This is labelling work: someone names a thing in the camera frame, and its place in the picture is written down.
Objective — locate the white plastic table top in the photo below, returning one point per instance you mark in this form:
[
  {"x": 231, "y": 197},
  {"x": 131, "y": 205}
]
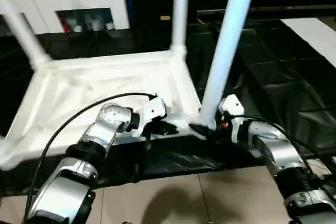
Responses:
[{"x": 105, "y": 82}]

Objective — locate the white plastic table leg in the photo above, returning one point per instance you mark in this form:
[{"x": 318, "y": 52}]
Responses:
[
  {"x": 23, "y": 32},
  {"x": 179, "y": 11},
  {"x": 225, "y": 51}
]

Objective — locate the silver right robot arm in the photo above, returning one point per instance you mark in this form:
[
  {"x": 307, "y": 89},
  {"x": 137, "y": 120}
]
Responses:
[{"x": 281, "y": 148}]

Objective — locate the black plastic mat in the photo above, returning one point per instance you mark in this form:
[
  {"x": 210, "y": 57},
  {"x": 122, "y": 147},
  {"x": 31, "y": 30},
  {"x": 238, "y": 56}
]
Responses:
[{"x": 178, "y": 155}]

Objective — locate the small brown tag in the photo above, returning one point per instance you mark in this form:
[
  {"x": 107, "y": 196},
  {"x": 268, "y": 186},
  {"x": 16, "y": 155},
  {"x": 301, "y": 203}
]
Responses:
[{"x": 165, "y": 17}]

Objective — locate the white flat board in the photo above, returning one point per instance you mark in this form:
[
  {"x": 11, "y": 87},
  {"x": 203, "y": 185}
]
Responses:
[{"x": 312, "y": 35}]

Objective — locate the red item behind glass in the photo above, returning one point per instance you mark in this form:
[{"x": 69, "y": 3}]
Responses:
[{"x": 64, "y": 24}]

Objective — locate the long black rail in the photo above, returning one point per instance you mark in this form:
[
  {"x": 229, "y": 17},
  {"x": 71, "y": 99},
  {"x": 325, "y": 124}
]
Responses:
[{"x": 275, "y": 10}]

